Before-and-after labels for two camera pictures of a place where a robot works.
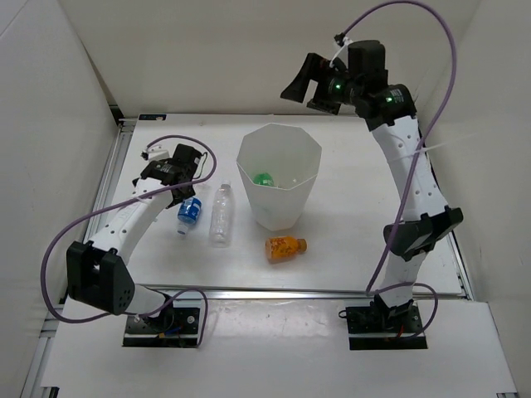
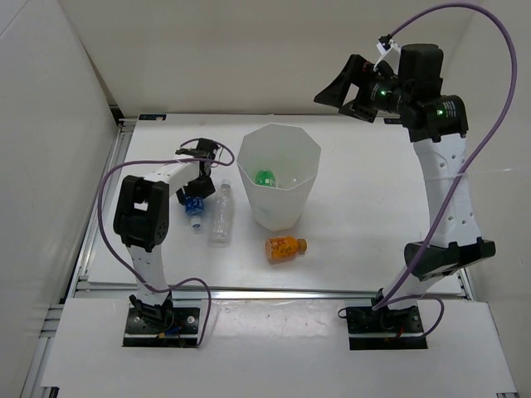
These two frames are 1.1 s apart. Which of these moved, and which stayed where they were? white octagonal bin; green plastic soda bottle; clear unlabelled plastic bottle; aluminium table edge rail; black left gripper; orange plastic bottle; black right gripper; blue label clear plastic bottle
Moved: black left gripper; blue label clear plastic bottle; black right gripper
Stayed: orange plastic bottle; green plastic soda bottle; aluminium table edge rail; white octagonal bin; clear unlabelled plastic bottle
